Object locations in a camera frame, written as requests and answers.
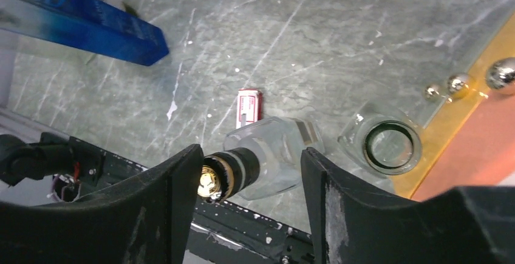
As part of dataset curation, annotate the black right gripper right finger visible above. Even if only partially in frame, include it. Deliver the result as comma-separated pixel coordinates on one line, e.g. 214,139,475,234
301,147,514,263

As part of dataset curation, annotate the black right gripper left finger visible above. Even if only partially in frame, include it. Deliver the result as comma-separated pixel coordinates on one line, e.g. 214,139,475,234
1,144,204,263

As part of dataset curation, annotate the clear whisky bottle black label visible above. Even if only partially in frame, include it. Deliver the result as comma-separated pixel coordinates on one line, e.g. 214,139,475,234
197,117,324,203

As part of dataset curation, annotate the blue square glass bottle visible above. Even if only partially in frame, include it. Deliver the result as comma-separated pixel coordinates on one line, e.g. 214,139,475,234
1,0,169,66

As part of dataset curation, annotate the clear empty glass jar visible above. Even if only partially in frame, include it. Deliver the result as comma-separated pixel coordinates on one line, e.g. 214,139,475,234
337,100,422,177

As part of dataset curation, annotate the red white small box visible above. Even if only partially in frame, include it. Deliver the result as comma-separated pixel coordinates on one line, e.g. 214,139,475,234
236,89,263,129

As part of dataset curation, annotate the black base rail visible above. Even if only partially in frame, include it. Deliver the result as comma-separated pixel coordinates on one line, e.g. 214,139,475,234
40,132,315,263

